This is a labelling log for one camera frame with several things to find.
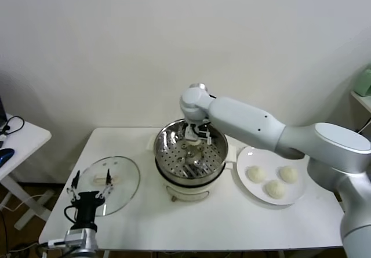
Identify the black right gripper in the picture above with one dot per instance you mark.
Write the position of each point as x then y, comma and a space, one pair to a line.
201, 129

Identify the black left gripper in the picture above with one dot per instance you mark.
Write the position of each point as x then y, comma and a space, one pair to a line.
85, 211

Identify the white steamed baozi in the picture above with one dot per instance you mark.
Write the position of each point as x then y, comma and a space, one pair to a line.
288, 173
256, 173
274, 189
194, 143

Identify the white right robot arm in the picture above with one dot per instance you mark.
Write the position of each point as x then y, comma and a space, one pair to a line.
246, 116

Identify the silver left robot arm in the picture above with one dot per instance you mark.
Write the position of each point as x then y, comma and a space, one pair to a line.
82, 239

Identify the stainless steel steamer basket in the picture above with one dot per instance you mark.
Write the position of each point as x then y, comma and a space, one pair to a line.
216, 153

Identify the white electric cooker pot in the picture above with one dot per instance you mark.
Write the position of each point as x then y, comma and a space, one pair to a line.
188, 194

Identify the white side table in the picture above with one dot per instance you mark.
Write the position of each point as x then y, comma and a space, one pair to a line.
32, 136

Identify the blue computer mouse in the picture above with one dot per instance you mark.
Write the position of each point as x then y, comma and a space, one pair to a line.
5, 155

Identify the white round plate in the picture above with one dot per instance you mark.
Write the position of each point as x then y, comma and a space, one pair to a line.
295, 194

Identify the dark laptop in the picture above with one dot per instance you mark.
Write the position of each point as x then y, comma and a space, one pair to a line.
1, 110

